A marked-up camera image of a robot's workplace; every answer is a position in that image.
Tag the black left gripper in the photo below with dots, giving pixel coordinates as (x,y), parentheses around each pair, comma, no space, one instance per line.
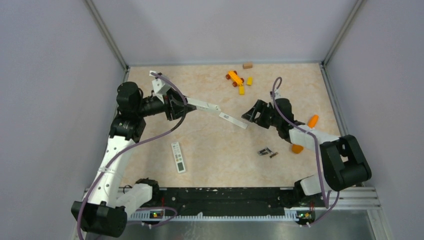
(178,108)

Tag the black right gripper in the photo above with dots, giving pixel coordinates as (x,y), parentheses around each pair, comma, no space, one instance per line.
(261,107)

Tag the white remote control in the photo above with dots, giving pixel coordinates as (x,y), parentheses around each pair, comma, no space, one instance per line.
(204,106)

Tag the white remote battery cover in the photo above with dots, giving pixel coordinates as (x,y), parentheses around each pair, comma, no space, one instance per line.
(233,120)

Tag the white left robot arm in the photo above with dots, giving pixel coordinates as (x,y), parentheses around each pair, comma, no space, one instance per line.
(102,211)

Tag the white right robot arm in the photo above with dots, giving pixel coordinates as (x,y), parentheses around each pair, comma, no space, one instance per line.
(341,160)

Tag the white remote with buttons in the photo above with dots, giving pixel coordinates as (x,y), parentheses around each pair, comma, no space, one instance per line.
(178,158)

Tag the yellow flat brick lower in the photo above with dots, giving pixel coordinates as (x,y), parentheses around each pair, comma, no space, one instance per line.
(241,90)

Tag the yellow flat brick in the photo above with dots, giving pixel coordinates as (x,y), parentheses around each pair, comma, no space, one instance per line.
(249,81)
(241,90)

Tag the yellow flat brick upper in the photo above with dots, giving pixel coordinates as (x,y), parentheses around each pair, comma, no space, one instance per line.
(249,81)

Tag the yellow toy brick car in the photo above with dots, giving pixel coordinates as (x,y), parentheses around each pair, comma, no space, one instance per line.
(232,75)

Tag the small wooden block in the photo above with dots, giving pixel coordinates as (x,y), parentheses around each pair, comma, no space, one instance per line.
(247,65)

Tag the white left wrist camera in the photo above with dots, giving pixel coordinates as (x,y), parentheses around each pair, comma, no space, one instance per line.
(160,87)

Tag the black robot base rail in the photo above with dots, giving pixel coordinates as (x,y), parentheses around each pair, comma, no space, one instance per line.
(231,201)

